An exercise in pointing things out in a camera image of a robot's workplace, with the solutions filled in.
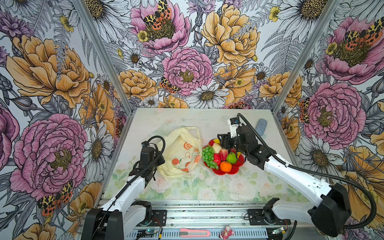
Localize red flower-shaped plate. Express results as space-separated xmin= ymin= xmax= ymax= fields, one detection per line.
xmin=203 ymin=139 xmax=245 ymax=176

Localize white fake garlic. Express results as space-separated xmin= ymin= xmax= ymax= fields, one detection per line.
xmin=212 ymin=143 xmax=222 ymax=154

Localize orange fake tangerine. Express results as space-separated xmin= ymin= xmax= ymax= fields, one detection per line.
xmin=220 ymin=162 xmax=233 ymax=173

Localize red fake cabbage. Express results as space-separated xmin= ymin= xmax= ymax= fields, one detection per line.
xmin=213 ymin=154 xmax=222 ymax=166

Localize yellowish plastic bag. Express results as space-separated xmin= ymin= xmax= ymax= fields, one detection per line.
xmin=157 ymin=127 xmax=203 ymax=181

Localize green fake grapes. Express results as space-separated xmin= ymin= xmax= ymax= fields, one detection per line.
xmin=202 ymin=146 xmax=219 ymax=170

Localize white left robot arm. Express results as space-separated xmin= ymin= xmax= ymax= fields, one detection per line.
xmin=81 ymin=146 xmax=165 ymax=240

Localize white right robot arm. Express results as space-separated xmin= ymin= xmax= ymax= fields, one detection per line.
xmin=218 ymin=117 xmax=352 ymax=237

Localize red fake apple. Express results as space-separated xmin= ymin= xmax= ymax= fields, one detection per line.
xmin=219 ymin=149 xmax=229 ymax=162

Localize grey fabric glasses case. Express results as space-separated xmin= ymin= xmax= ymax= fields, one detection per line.
xmin=255 ymin=119 xmax=268 ymax=136

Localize green circuit board left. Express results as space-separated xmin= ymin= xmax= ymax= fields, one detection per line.
xmin=136 ymin=229 xmax=158 ymax=238

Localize green circuit board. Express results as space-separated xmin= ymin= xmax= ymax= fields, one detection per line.
xmin=136 ymin=229 xmax=158 ymax=238
xmin=271 ymin=227 xmax=286 ymax=235

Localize pink utility knife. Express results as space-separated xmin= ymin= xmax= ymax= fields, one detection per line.
xmin=179 ymin=228 xmax=211 ymax=238

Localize small pink figurine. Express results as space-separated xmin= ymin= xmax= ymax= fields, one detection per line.
xmin=219 ymin=225 xmax=235 ymax=240

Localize green circuit board right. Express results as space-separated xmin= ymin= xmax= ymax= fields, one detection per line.
xmin=271 ymin=227 xmax=286 ymax=235

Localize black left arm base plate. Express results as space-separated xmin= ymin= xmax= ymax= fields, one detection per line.
xmin=149 ymin=210 xmax=168 ymax=227

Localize aluminium rail frame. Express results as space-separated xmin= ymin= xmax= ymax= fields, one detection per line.
xmin=74 ymin=197 xmax=328 ymax=240

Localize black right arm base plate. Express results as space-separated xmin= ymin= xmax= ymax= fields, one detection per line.
xmin=243 ymin=209 xmax=291 ymax=226

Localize black corrugated cable conduit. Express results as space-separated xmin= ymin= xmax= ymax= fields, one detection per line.
xmin=236 ymin=113 xmax=378 ymax=240

